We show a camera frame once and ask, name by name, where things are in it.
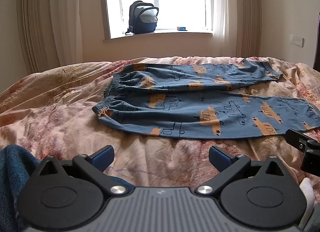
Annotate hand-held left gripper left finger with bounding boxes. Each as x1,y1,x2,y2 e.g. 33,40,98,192
32,145,131,197

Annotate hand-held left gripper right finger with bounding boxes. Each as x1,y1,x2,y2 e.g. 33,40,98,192
195,145,293,196

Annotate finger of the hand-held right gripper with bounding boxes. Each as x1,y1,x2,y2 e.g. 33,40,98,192
286,128,320,172

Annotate blue pants with orange print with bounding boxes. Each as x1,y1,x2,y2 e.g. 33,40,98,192
92,58,320,139

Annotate floral pink bed blanket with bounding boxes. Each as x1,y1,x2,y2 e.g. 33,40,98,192
0,56,320,190

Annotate brown padded headboard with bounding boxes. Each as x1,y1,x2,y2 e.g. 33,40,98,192
312,11,320,71

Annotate dark blue backpack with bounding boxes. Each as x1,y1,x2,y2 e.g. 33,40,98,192
125,0,160,35

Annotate white wall socket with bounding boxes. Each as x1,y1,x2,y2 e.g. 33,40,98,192
290,35,305,47

